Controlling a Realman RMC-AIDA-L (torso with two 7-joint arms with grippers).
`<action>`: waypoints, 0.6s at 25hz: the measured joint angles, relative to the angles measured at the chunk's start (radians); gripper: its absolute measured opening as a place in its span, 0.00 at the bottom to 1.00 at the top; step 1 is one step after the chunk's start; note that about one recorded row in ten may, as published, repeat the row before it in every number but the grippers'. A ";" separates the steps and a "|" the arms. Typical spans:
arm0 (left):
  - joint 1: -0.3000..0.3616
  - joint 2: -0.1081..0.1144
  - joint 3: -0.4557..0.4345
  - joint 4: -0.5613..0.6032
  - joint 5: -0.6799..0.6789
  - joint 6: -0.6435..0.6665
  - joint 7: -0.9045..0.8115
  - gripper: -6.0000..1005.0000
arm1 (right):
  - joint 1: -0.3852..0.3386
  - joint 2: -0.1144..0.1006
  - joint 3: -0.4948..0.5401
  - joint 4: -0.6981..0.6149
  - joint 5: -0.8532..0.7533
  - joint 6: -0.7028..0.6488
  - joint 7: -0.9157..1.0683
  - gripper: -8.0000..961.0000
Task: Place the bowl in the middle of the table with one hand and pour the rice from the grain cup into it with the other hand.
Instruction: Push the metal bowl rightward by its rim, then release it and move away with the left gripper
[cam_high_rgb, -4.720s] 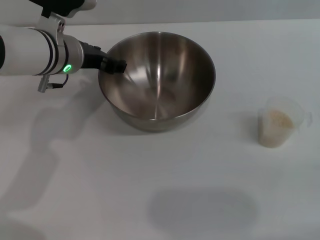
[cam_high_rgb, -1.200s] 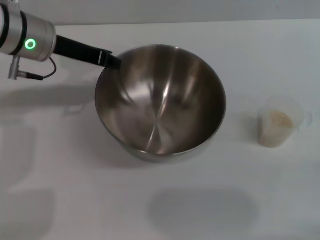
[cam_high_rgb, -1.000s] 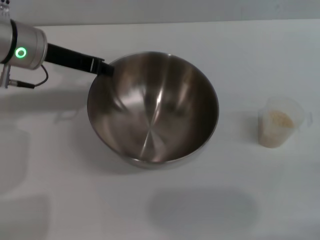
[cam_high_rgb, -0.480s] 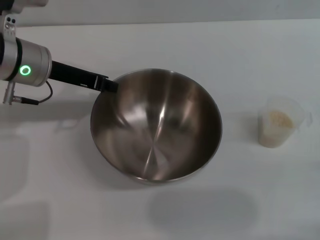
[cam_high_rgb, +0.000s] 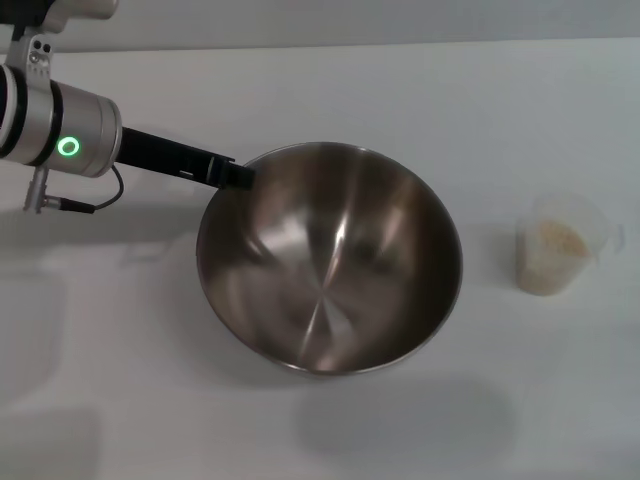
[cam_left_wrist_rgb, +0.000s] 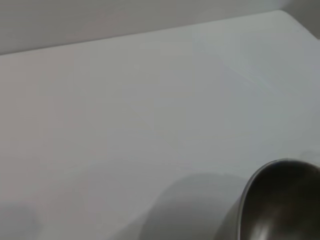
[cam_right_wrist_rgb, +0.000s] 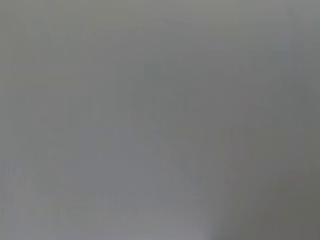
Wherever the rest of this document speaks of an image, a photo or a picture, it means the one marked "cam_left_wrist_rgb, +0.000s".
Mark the stainless steel mixing bowl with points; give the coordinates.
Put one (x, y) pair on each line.
(282, 205)

